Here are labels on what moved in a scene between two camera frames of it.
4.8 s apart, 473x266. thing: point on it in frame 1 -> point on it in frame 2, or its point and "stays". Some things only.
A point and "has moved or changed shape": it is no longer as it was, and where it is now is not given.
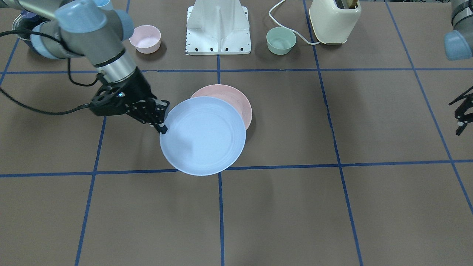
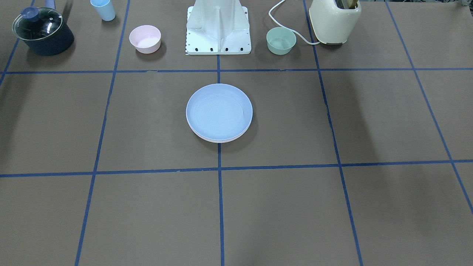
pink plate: [231, 96] -> [222, 140]
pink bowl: [146, 39] stays
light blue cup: [104, 4] stays
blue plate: [206, 136] has moved or changed shape
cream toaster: [332, 25] stays
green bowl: [280, 40] stays
